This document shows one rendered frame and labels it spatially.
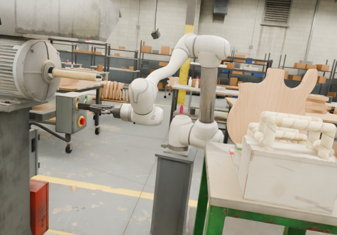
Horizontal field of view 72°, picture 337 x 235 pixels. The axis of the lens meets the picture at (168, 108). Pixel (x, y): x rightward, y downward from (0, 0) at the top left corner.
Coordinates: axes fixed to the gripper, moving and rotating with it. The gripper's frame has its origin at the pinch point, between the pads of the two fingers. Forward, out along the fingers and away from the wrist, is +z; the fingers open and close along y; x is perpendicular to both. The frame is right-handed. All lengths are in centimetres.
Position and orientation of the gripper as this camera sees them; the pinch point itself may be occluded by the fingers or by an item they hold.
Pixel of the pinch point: (84, 106)
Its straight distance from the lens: 129.0
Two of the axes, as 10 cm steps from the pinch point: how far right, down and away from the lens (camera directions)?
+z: -9.9, -1.2, 1.0
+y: 1.2, -1.8, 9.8
